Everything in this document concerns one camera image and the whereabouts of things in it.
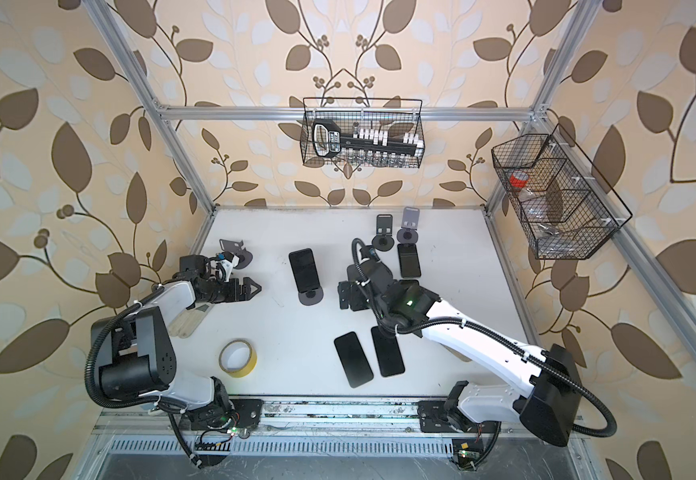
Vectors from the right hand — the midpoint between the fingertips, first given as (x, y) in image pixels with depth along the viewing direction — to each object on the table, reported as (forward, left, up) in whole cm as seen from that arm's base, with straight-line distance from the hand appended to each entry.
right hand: (354, 290), depth 76 cm
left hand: (+10, +34, -13) cm, 37 cm away
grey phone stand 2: (+9, +14, -19) cm, 26 cm away
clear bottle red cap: (+29, -50, +10) cm, 59 cm away
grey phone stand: (+23, +37, -15) cm, 46 cm away
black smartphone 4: (+23, -20, -21) cm, 37 cm away
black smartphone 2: (-11, +1, -20) cm, 23 cm away
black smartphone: (+10, +15, -9) cm, 20 cm away
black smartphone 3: (-10, -9, -20) cm, 24 cm away
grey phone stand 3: (+34, -21, -18) cm, 44 cm away
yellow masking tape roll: (-10, +34, -19) cm, 40 cm away
